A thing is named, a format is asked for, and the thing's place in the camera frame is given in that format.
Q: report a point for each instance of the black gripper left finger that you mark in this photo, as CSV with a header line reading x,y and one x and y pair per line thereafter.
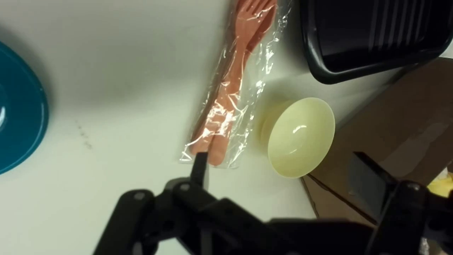
x,y
199,167

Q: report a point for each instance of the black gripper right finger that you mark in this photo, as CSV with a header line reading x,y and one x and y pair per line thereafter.
x,y
373,186

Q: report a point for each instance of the white plastic bowl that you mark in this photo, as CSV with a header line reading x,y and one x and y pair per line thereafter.
x,y
298,142

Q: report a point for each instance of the orange cutlery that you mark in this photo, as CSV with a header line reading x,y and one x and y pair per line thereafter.
x,y
231,85

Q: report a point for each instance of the black plastic tray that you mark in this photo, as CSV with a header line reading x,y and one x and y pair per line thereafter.
x,y
369,37

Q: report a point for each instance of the teal plate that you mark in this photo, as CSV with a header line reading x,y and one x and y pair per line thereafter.
x,y
19,118

